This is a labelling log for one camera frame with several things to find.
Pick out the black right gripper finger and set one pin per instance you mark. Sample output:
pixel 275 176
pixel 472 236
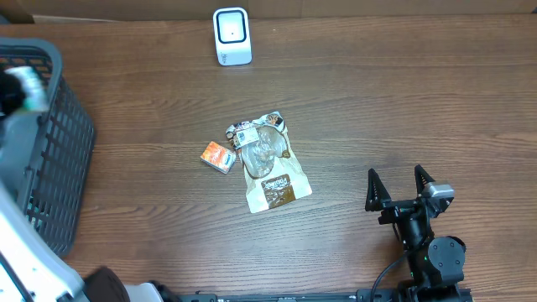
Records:
pixel 377 195
pixel 423 180

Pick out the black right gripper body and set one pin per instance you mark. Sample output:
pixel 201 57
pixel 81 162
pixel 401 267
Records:
pixel 395 210

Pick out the brown white snack pouch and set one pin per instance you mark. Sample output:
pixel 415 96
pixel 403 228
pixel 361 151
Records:
pixel 273 174

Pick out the orange tissue pack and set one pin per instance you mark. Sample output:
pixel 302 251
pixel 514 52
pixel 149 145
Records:
pixel 219 157

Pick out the green tissue pack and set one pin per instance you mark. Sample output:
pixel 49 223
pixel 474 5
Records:
pixel 29 90

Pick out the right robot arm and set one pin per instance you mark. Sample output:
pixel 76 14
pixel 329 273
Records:
pixel 435 263

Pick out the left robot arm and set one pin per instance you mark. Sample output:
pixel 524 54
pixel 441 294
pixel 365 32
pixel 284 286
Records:
pixel 30 271

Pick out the grey plastic mesh basket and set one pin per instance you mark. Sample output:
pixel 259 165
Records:
pixel 45 156

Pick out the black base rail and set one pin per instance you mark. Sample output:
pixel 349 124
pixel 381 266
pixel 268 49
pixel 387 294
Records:
pixel 293 297

